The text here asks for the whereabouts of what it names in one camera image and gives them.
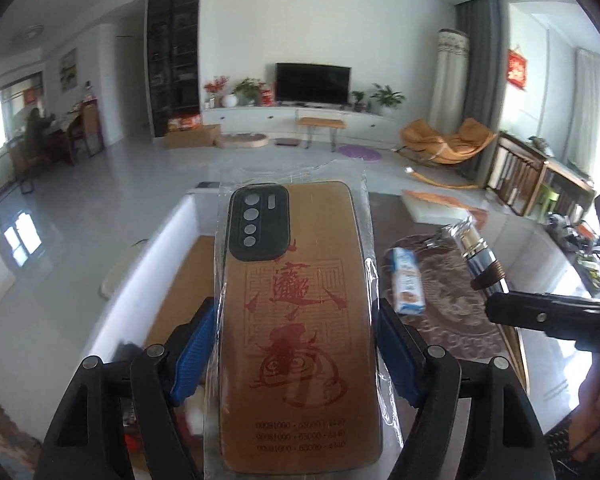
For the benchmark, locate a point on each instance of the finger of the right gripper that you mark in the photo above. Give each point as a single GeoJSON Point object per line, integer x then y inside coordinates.
{"type": "Point", "coordinates": [561, 317]}

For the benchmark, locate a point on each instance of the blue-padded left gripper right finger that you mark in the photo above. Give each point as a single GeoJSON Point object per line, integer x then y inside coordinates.
{"type": "Point", "coordinates": [503, 438]}

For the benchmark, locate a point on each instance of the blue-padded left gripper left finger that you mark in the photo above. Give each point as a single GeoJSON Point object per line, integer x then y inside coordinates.
{"type": "Point", "coordinates": [86, 438]}

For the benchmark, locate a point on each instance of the gold cream tube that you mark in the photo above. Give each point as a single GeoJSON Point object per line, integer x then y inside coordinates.
{"type": "Point", "coordinates": [487, 276]}

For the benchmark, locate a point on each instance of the blue white ointment box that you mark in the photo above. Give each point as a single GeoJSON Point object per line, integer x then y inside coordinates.
{"type": "Point", "coordinates": [406, 282]}

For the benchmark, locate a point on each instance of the wooden phone case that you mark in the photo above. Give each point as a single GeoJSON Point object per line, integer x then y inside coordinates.
{"type": "Point", "coordinates": [296, 385]}

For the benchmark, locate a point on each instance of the red candy package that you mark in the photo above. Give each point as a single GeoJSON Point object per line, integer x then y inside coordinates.
{"type": "Point", "coordinates": [133, 443]}

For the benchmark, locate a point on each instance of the person's right hand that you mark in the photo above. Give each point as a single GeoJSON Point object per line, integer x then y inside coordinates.
{"type": "Point", "coordinates": [584, 429]}

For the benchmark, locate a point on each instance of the wooden slatted chair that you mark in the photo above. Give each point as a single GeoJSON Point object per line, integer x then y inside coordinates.
{"type": "Point", "coordinates": [516, 174]}

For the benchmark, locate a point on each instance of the orange lounge chair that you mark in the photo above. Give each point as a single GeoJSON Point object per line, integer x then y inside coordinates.
{"type": "Point", "coordinates": [425, 144]}

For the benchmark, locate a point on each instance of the white flat box on table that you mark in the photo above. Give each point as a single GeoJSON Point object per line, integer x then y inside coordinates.
{"type": "Point", "coordinates": [440, 210]}

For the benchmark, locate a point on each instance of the white standing air conditioner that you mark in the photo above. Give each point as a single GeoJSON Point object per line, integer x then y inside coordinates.
{"type": "Point", "coordinates": [450, 81]}

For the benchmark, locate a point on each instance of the white storage box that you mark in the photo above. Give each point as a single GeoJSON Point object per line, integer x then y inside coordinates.
{"type": "Point", "coordinates": [150, 279]}

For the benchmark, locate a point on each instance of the white TV cabinet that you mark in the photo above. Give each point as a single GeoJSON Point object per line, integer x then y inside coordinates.
{"type": "Point", "coordinates": [284, 122]}

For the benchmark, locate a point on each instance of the green potted plant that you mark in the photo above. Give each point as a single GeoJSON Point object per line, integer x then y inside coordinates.
{"type": "Point", "coordinates": [387, 99]}

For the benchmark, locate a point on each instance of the purple round floor mat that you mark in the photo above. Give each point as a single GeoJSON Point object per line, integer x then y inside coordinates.
{"type": "Point", "coordinates": [360, 152]}

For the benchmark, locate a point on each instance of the person sitting at desk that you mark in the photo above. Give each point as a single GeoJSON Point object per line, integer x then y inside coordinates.
{"type": "Point", "coordinates": [35, 146]}

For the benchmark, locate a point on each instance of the wooden bench stool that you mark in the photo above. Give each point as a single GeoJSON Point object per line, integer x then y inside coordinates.
{"type": "Point", "coordinates": [312, 124]}

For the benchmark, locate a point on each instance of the black flat television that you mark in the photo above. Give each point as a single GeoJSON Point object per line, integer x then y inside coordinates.
{"type": "Point", "coordinates": [312, 83]}

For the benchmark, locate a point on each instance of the cardboard box on floor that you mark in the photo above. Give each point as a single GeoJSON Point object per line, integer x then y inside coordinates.
{"type": "Point", "coordinates": [201, 137]}

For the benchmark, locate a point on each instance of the red flower vase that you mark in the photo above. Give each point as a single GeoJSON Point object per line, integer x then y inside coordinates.
{"type": "Point", "coordinates": [214, 89]}

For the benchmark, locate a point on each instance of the dark glass display cabinet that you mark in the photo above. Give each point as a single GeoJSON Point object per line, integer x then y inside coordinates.
{"type": "Point", "coordinates": [171, 52]}

